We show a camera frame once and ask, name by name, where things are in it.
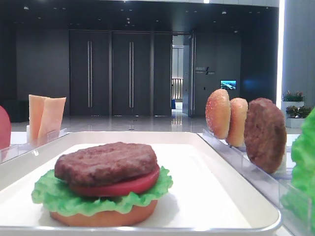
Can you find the orange cheese slice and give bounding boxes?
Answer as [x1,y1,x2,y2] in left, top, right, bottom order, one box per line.
[37,97,66,146]
[29,94,49,141]

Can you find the red tomato slice on stack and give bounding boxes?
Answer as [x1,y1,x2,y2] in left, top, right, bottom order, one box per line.
[69,165,160,197]

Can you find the brown meat patty on stack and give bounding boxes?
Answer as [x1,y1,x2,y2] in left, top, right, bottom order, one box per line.
[55,142,159,187]

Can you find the brown upright meat patty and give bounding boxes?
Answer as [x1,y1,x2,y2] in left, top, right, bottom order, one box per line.
[244,98,287,174]

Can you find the green lettuce leaf on stack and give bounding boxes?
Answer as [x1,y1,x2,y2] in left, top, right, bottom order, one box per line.
[31,167,173,216]

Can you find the red upright tomato slice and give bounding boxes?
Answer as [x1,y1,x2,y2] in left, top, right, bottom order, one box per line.
[0,106,11,149]

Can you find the green upright lettuce leaf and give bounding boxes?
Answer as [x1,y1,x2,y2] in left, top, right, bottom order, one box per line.
[282,110,315,230]

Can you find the sesame bun top upright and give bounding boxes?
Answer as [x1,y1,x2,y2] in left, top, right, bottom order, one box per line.
[205,89,231,139]

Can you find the dark double doors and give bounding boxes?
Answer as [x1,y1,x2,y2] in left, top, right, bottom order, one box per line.
[69,30,172,116]

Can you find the plain bun slice upright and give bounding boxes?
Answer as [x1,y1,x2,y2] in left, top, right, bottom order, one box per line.
[225,98,248,147]

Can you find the white rectangular metal tray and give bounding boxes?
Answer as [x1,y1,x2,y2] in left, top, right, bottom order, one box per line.
[0,131,282,236]

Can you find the bottom bun slice on tray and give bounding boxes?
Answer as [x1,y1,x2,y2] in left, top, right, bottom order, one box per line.
[50,200,158,227]

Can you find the potted plants in white planter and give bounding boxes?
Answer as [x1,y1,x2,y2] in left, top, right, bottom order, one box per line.
[281,91,312,128]

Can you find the small wall monitor screen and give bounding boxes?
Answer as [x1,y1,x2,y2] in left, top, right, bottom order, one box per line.
[220,80,236,90]

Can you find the clear left long acrylic rail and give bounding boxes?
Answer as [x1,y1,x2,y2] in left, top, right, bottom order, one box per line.
[0,128,67,163]

